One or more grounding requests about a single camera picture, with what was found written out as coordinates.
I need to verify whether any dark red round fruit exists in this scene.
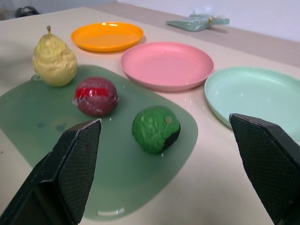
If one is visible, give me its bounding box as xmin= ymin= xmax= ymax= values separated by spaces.
xmin=73 ymin=76 xmax=120 ymax=117

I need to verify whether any green round fruit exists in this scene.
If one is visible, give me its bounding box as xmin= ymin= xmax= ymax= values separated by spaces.
xmin=131 ymin=105 xmax=181 ymax=156

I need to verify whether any orange plate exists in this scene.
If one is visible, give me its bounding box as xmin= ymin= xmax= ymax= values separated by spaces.
xmin=71 ymin=22 xmax=144 ymax=53

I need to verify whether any light green plate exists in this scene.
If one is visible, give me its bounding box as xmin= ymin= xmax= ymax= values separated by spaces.
xmin=204 ymin=66 xmax=300 ymax=139

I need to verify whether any green cutting mat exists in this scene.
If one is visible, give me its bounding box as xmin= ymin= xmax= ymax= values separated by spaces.
xmin=0 ymin=64 xmax=199 ymax=222

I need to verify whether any yellow pear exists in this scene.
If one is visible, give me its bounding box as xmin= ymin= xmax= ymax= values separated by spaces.
xmin=32 ymin=25 xmax=78 ymax=88

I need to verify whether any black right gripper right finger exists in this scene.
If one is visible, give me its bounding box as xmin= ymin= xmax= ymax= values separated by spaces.
xmin=229 ymin=113 xmax=300 ymax=225

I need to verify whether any dark grey chair back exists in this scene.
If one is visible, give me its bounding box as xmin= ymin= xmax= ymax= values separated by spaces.
xmin=14 ymin=6 xmax=41 ymax=18

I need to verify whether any pink plate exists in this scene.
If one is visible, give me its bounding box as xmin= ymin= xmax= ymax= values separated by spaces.
xmin=120 ymin=42 xmax=215 ymax=92

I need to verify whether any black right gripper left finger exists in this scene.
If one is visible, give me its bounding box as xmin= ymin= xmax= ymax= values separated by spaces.
xmin=0 ymin=118 xmax=103 ymax=225

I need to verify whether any clear plastic bag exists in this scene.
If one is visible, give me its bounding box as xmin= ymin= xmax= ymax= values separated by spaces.
xmin=165 ymin=10 xmax=230 ymax=31

